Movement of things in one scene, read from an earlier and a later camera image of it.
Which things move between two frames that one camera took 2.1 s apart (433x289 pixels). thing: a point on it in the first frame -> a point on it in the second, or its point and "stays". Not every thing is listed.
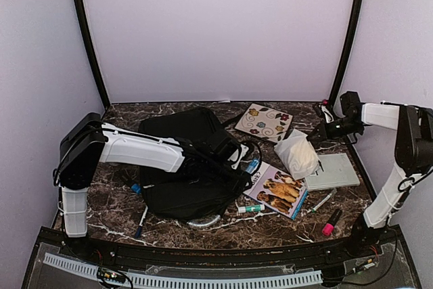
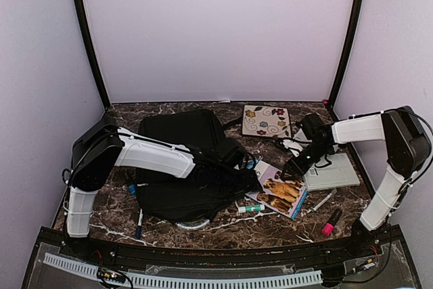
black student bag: (206, 184) stays
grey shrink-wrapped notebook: (335, 171) stays
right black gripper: (314, 132) -> (302, 170)
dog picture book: (281, 191) stays
